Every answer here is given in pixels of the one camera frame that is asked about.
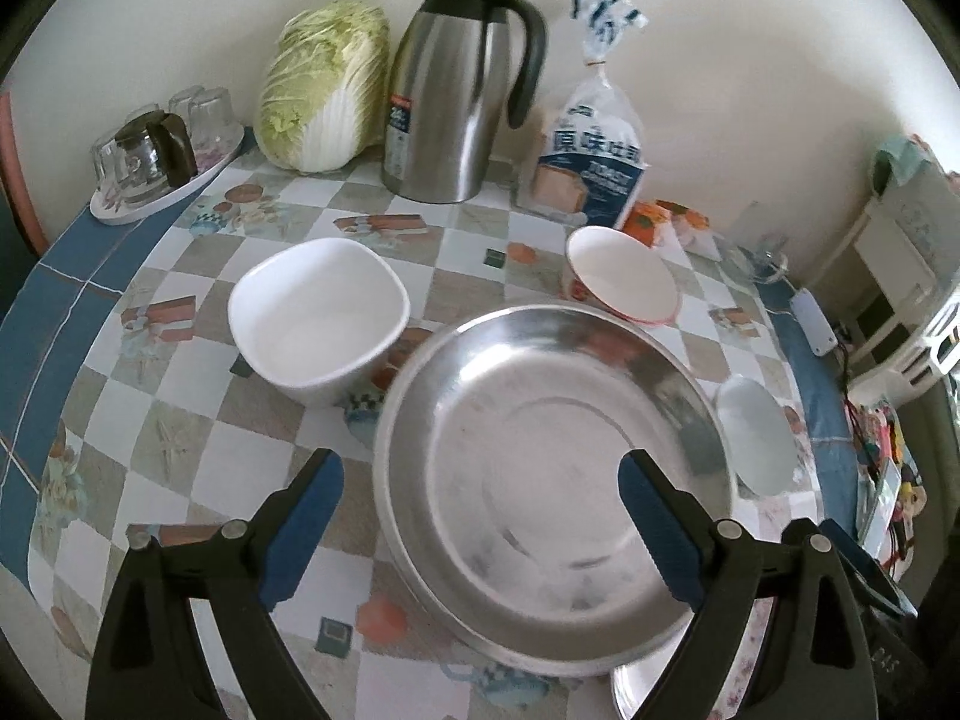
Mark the checkered printed table cover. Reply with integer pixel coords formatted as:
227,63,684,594
26,131,822,720

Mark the stainless steel thermos jug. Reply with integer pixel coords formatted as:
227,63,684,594
380,0,550,205

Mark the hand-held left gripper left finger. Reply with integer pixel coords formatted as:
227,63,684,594
86,448,346,720

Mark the white power adapter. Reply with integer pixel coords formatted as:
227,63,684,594
790,289,839,357

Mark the clear glass cup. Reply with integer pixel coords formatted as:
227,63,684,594
739,199,790,282

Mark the white floral oval tray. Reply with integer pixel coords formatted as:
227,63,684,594
90,127,247,227

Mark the orange snack packet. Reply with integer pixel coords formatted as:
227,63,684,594
626,199,710,248

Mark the glass teapot with dark handle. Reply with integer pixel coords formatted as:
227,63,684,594
112,111,200,200

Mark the pink rimmed chair back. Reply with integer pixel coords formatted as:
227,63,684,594
0,90,50,256

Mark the red rimmed white bowl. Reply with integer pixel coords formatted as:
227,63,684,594
561,226,682,327

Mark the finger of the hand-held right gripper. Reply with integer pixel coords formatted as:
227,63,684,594
821,517,912,618

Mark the napa cabbage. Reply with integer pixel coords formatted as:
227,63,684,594
253,1,391,170

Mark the small white dish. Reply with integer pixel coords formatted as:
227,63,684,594
712,375,802,497

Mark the large stainless steel plate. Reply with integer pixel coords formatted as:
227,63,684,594
371,304,740,672

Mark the colourful printed packet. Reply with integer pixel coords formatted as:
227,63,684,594
855,405,920,563

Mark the white plastic rack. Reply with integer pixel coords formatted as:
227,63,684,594
806,135,960,391

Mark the blue striped tablecloth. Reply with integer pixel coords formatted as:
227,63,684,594
0,127,860,533

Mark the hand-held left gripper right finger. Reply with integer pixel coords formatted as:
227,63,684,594
616,448,878,720

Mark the bagged sliced bread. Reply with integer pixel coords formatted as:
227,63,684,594
517,0,652,233

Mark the white square bowl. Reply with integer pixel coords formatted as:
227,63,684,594
227,237,411,407

